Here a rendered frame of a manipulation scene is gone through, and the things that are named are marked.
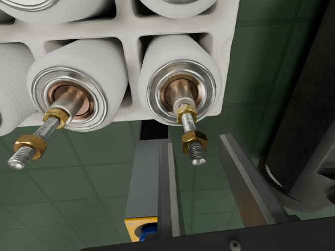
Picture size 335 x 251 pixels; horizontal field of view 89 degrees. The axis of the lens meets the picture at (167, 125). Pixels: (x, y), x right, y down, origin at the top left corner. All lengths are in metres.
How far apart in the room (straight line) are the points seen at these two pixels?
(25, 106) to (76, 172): 0.47
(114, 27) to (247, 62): 0.34
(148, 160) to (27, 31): 0.24
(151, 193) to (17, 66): 0.24
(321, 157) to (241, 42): 0.30
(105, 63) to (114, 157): 0.45
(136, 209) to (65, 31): 0.24
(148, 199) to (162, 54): 0.19
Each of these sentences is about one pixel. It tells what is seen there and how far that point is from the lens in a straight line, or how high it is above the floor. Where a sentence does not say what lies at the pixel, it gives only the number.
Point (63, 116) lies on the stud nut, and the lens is 0.18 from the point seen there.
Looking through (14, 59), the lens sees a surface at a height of 0.19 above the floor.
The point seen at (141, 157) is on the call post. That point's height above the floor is 0.21.
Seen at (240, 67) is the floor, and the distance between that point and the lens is 0.48.
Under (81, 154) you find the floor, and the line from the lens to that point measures 0.64.
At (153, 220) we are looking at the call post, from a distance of 0.25.
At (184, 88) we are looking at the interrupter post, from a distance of 0.18.
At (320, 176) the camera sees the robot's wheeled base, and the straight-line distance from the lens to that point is 0.51.
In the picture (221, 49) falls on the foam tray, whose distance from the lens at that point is 0.26.
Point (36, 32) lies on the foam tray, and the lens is 0.28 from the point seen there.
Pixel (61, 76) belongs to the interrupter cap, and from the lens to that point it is 0.20.
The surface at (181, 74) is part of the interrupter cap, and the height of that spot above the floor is 0.25.
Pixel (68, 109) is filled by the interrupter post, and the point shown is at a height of 0.28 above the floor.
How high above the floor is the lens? 0.42
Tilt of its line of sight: 55 degrees down
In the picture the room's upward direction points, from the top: 175 degrees clockwise
